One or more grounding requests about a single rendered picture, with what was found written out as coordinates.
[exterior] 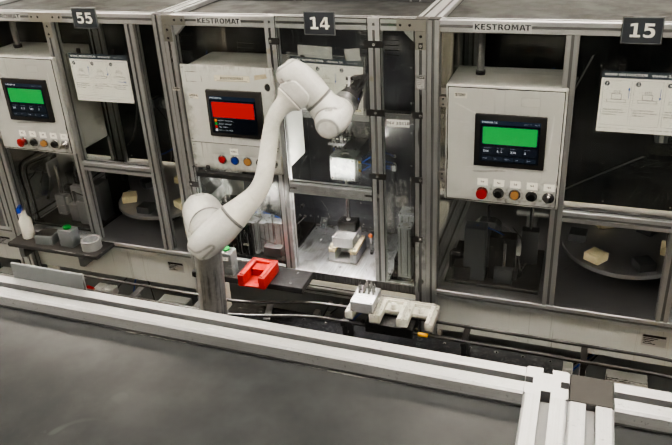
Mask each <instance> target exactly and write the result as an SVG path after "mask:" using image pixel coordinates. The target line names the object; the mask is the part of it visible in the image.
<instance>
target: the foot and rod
mask: <svg viewBox="0 0 672 445"><path fill-rule="evenodd" d="M345 203H346V216H341V218H340V219H339V220H338V230H340V231H348V232H356V231H357V230H358V228H359V227H360V219H359V218H358V217H351V215H350V199H345Z"/></svg>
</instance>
